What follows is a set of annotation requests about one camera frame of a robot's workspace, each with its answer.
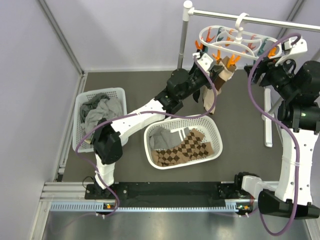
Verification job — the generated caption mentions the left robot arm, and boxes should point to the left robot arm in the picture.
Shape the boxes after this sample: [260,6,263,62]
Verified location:
[92,62,224,199]

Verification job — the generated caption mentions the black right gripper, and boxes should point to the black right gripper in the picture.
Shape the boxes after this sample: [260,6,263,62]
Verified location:
[244,52,298,99]

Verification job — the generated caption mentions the grey slotted cable duct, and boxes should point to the grey slotted cable duct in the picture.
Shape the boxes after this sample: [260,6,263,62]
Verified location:
[50,202,249,213]

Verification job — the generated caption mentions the white oval sock basket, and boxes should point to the white oval sock basket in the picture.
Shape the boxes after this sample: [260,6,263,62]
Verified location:
[144,116,223,170]

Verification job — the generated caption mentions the white drying rack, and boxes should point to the white drying rack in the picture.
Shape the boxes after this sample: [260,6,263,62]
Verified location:
[176,0,320,148]

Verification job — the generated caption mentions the white rectangular laundry basket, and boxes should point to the white rectangular laundry basket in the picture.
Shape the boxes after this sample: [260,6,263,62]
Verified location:
[72,87,127,150]

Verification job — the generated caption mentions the black sock with white stripes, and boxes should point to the black sock with white stripes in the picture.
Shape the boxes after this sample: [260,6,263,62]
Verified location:
[189,50,210,103]

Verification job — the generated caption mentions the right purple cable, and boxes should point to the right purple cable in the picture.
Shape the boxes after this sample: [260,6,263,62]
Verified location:
[247,32,302,236]

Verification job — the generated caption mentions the grey clothes pile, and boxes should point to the grey clothes pile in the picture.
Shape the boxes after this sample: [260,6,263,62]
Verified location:
[79,93,124,135]

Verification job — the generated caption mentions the orange clothes peg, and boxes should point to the orange clothes peg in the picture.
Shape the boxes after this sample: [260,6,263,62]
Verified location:
[195,40,204,51]

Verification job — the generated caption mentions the brown beige striped socks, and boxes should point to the brown beige striped socks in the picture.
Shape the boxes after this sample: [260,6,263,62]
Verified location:
[202,71,225,111]

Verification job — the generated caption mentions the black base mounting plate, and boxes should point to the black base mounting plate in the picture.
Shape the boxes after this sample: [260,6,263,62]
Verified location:
[84,181,253,208]

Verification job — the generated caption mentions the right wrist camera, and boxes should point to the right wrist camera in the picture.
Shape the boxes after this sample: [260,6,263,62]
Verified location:
[281,37,308,61]

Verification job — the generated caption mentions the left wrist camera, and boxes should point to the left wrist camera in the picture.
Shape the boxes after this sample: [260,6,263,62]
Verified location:
[192,52,215,72]

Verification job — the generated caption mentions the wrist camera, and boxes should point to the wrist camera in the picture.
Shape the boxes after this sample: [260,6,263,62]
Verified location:
[281,37,308,61]
[192,52,215,72]

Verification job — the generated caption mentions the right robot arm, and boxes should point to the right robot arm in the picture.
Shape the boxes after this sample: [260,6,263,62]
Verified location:
[233,57,320,220]

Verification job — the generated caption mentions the brown argyle socks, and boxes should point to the brown argyle socks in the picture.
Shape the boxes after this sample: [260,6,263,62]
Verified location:
[151,128,214,168]

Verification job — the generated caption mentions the white round clip hanger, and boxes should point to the white round clip hanger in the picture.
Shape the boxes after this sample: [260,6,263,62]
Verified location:
[198,12,278,61]

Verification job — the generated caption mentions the purple cable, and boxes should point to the purple cable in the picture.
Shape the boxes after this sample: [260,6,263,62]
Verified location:
[247,32,302,236]
[74,54,218,216]

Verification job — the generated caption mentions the yellow-orange peg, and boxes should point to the yellow-orange peg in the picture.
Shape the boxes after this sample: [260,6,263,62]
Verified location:
[227,54,241,68]
[212,50,222,64]

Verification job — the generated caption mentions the grey sock in basket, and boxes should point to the grey sock in basket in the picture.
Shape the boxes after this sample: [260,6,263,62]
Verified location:
[148,126,190,150]

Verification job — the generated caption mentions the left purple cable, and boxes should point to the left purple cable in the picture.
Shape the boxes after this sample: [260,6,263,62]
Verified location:
[74,54,218,216]

